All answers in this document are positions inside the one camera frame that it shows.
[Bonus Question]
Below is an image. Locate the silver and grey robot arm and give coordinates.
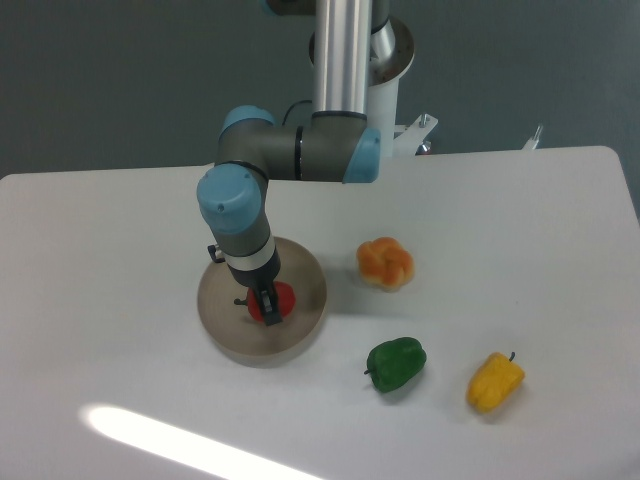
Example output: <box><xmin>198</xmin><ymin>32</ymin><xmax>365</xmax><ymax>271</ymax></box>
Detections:
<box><xmin>196</xmin><ymin>1</ymin><xmax>390</xmax><ymax>326</ymax></box>

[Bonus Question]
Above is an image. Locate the orange knotted bread roll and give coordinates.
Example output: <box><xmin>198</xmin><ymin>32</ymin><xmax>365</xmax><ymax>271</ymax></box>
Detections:
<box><xmin>356</xmin><ymin>237</ymin><xmax>415</xmax><ymax>291</ymax></box>

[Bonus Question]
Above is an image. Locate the yellow bell pepper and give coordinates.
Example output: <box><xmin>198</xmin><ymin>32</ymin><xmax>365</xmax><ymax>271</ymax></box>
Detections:
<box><xmin>466</xmin><ymin>352</ymin><xmax>526</xmax><ymax>414</ymax></box>

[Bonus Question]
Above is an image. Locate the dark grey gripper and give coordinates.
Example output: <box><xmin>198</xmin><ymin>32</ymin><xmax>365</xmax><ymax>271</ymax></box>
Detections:
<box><xmin>207</xmin><ymin>244</ymin><xmax>283</xmax><ymax>327</ymax></box>

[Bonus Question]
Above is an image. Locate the green bell pepper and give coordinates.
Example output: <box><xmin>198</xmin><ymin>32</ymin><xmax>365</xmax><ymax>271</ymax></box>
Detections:
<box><xmin>364</xmin><ymin>337</ymin><xmax>427</xmax><ymax>393</ymax></box>

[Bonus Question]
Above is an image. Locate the beige round plate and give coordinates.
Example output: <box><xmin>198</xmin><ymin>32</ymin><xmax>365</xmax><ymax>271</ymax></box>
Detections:
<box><xmin>197</xmin><ymin>238</ymin><xmax>327</xmax><ymax>366</ymax></box>

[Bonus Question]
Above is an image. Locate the black cable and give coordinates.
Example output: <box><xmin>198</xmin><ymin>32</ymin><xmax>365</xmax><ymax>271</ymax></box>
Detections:
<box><xmin>280</xmin><ymin>99</ymin><xmax>315</xmax><ymax>126</ymax></box>

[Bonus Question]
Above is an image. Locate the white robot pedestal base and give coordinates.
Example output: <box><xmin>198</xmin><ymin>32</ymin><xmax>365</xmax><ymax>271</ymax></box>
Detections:
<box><xmin>297</xmin><ymin>1</ymin><xmax>437</xmax><ymax>167</ymax></box>

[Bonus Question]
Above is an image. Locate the red bell pepper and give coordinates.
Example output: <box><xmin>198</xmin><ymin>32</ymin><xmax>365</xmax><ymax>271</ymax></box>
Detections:
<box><xmin>234</xmin><ymin>281</ymin><xmax>296</xmax><ymax>323</ymax></box>

